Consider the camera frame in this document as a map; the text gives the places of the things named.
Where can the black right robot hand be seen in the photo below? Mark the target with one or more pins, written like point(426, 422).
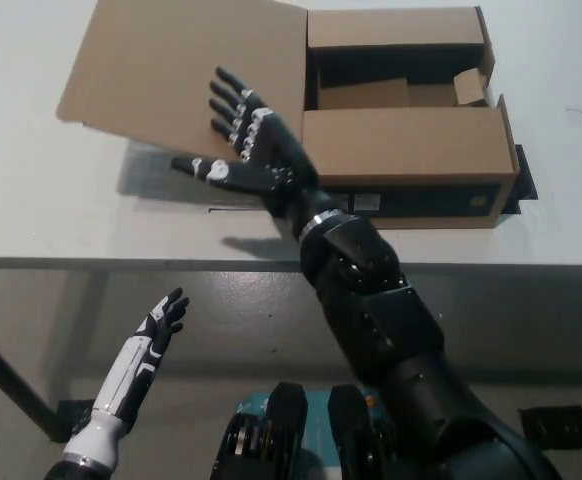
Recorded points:
point(266, 165)

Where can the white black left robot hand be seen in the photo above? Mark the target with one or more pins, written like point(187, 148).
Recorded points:
point(146, 345)

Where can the brown cardboard storage box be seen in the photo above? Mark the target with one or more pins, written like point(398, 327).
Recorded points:
point(401, 145)

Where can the small cardboard inner box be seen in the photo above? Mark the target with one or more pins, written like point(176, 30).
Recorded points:
point(471, 90)

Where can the black slanted table leg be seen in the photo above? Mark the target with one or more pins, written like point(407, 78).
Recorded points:
point(16, 375)

